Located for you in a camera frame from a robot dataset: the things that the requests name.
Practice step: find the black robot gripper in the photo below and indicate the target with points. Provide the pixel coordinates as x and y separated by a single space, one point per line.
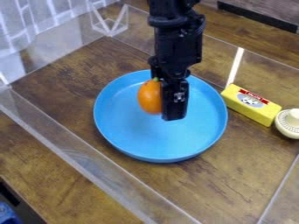
178 34

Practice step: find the orange toy ball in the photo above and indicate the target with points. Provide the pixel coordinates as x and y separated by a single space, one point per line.
150 97

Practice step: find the round blue tray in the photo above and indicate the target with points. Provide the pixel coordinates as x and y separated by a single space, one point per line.
144 136

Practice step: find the yellow toy butter block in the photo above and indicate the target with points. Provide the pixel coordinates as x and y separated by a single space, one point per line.
250 104

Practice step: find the cream round toy mushroom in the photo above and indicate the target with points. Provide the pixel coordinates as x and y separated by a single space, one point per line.
287 123

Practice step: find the blue object at corner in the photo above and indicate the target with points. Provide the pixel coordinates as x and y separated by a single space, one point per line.
7 215

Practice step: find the clear acrylic enclosure wall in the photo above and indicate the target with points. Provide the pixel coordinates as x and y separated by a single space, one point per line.
71 175

